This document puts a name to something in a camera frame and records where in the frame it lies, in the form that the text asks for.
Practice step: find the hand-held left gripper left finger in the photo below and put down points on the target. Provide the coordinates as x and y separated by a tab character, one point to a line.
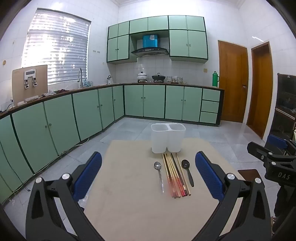
89	171

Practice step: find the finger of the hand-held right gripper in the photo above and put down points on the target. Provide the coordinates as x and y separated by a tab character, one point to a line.
276	140
256	149

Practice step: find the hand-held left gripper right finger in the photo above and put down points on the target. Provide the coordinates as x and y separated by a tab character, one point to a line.
208	173

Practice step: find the black spoon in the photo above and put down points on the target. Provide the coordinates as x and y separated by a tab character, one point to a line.
185	164

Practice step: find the red flowered wooden chopstick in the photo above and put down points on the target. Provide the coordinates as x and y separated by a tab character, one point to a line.
174	173

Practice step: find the red striped wooden chopstick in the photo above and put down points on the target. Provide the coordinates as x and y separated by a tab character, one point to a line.
170	173

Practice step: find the metal spoon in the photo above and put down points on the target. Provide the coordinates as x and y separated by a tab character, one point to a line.
157	165

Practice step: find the white two-compartment utensil holder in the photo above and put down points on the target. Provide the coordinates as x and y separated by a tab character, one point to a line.
159	139

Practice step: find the brown stool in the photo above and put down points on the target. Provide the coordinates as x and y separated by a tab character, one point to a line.
249	173

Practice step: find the clear plastic bag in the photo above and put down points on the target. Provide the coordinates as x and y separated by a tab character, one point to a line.
83	201

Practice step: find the black glass cabinet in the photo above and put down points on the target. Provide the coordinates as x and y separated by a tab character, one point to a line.
285	104

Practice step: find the wooden door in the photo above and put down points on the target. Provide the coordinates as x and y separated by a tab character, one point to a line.
259	92
231	81

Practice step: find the green base cabinets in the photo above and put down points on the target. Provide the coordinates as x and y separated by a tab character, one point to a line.
57	125

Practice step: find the green thermos flask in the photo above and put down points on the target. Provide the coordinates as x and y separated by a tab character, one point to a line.
215	80

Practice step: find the crumpled cloth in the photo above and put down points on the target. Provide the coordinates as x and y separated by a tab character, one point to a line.
49	94

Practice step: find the dark kitchen countertop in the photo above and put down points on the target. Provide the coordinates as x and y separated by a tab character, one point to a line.
185	85

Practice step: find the metal sink faucet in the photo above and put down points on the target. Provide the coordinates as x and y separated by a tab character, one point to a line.
80	74

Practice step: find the cluster of small jars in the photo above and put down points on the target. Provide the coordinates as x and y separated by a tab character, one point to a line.
175	80

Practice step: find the black wok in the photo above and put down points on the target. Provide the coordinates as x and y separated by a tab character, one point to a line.
158	77

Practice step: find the white cooking pot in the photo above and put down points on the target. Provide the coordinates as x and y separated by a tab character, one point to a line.
142	76

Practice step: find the brown cardboard board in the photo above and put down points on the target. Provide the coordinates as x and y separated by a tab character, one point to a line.
18	88

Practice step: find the white window blind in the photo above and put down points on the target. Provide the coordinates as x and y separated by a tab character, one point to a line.
57	46

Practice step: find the black range hood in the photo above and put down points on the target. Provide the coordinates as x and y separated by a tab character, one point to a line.
150	51

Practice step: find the green wall cabinets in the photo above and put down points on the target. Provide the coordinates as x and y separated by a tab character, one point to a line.
196	44

